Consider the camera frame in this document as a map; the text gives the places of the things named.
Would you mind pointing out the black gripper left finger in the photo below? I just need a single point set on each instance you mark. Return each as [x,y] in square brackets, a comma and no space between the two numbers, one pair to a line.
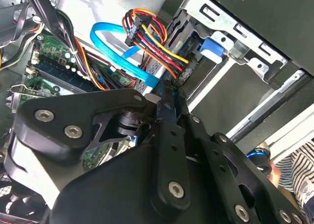
[73,111]

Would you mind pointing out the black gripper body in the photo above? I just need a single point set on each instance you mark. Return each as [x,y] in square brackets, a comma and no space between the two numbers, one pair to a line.
[110,197]

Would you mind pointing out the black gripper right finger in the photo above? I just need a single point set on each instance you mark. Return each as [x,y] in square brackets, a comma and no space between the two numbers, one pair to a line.
[213,150]

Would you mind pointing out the hard disk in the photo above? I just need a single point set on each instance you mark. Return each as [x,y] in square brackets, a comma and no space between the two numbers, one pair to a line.
[212,49]

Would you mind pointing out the bare person hand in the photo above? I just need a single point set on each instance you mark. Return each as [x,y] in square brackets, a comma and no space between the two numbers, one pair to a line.
[273,173]

